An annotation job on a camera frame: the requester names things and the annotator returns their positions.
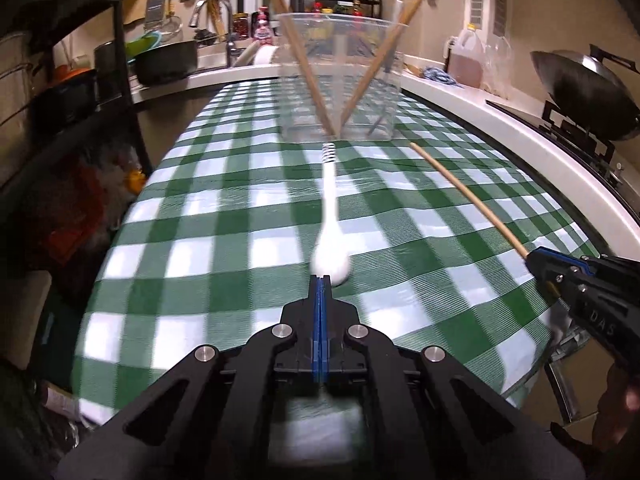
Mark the blue cloth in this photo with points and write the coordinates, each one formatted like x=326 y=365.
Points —
x=439 y=76

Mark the pink bottle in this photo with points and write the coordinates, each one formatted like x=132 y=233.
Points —
x=262 y=30

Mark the hanging mesh strainer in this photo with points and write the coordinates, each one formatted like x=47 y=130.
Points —
x=172 y=25

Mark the small steel pot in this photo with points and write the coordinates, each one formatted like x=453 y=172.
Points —
x=105 y=67

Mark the metal table leg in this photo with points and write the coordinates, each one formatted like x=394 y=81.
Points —
x=562 y=390

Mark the large steel pot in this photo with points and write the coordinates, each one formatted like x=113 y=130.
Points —
x=17 y=80

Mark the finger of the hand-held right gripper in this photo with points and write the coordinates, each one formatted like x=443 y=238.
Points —
x=555 y=272

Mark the clear plastic container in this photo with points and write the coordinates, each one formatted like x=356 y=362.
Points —
x=332 y=65

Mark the green checked tablecloth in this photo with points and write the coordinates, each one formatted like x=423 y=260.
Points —
x=200 y=260

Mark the steel wok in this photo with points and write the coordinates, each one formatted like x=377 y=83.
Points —
x=585 y=90

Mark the metal grater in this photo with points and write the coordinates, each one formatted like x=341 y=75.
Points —
x=155 y=7

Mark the wide wall vent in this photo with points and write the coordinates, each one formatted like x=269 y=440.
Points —
x=500 y=5

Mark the black shelving rack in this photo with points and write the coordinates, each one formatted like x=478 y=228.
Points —
x=120 y=35

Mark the steel kitchen faucet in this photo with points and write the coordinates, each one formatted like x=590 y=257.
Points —
x=229 y=35

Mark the red and yellow bag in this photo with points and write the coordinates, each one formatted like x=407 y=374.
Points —
x=90 y=200

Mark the gas stove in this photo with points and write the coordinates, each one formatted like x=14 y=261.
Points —
x=575 y=130

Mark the green bowl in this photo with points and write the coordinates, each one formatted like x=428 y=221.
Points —
x=142 y=42

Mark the black pan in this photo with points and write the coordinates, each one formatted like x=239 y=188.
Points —
x=165 y=62

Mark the spray can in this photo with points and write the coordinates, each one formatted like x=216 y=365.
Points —
x=62 y=400

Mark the plastic oil jug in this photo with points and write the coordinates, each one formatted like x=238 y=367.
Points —
x=465 y=67

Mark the white plate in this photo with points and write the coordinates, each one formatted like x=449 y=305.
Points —
x=260 y=56

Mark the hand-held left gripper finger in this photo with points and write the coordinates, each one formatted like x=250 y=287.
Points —
x=324 y=320
x=315 y=320

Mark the narrow wall vent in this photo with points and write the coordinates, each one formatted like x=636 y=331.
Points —
x=477 y=0

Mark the clear plastic bag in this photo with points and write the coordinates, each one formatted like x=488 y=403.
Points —
x=497 y=70

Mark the person's right hand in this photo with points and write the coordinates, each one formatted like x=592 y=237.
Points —
x=617 y=410

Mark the black pot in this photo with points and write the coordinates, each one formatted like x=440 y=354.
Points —
x=70 y=90

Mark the red jar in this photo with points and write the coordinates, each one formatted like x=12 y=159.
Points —
x=240 y=25

